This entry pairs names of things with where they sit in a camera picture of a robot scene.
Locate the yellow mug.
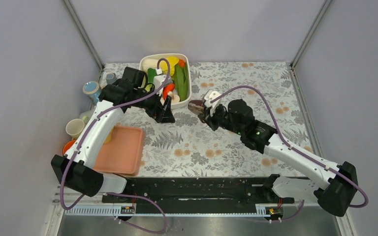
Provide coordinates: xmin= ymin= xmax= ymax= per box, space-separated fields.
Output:
xmin=103 ymin=128 xmax=113 ymax=145

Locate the bok choy toy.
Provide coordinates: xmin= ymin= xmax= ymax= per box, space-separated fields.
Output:
xmin=147 ymin=68 xmax=157 ymax=84

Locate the orange mug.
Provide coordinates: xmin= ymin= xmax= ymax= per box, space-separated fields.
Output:
xmin=62 ymin=140 xmax=76 ymax=155

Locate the floral table mat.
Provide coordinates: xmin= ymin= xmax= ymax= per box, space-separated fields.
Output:
xmin=119 ymin=62 xmax=312 ymax=177

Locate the light green mug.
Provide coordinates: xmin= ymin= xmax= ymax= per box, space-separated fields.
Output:
xmin=65 ymin=116 xmax=90 ymax=140

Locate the orange carrot toy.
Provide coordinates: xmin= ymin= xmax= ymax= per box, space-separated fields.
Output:
xmin=162 ymin=83 xmax=175 ymax=100

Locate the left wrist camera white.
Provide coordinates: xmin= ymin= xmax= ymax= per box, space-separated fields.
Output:
xmin=153 ymin=68 xmax=168 ymax=96

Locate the purple cable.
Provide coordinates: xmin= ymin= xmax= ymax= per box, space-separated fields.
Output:
xmin=210 ymin=85 xmax=369 ymax=224
xmin=59 ymin=58 xmax=171 ymax=235

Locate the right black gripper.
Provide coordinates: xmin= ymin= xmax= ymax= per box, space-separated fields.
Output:
xmin=198 ymin=103 xmax=243 ymax=135

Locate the grey mug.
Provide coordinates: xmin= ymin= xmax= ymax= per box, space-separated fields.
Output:
xmin=105 ymin=73 xmax=118 ymax=85

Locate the red chili toy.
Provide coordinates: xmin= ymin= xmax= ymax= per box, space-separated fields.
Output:
xmin=163 ymin=81 xmax=170 ymax=89

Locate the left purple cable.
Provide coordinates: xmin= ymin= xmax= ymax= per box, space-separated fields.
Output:
xmin=59 ymin=58 xmax=171 ymax=235

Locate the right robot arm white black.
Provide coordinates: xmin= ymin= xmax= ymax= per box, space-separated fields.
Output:
xmin=188 ymin=99 xmax=358 ymax=217

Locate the green leafy vegetable toy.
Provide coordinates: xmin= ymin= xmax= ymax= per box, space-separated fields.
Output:
xmin=173 ymin=64 xmax=189 ymax=102

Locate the white mushroom toy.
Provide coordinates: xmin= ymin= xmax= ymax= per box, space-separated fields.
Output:
xmin=167 ymin=91 xmax=180 ymax=105

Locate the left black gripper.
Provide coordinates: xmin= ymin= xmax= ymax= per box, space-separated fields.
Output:
xmin=134 ymin=84 xmax=176 ymax=123

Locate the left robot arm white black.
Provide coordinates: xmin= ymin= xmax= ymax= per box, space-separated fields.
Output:
xmin=51 ymin=67 xmax=175 ymax=202

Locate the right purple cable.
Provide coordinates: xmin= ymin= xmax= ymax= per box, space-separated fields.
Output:
xmin=210 ymin=85 xmax=369 ymax=224

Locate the light blue glazed mug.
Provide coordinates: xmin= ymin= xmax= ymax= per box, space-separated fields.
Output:
xmin=82 ymin=81 xmax=101 ymax=105

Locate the napa cabbage toy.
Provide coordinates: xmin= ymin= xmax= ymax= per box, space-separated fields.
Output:
xmin=142 ymin=56 xmax=180 ymax=77

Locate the brown mug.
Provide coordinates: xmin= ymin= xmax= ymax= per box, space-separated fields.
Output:
xmin=188 ymin=100 xmax=205 ymax=116

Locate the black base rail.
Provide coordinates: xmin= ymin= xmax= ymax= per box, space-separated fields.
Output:
xmin=102 ymin=177 xmax=280 ymax=214

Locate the white vegetable tray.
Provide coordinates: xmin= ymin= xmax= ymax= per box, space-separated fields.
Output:
xmin=139 ymin=53 xmax=192 ymax=109

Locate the pink plastic tray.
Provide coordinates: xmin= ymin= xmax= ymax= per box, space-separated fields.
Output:
xmin=94 ymin=126 xmax=146 ymax=177

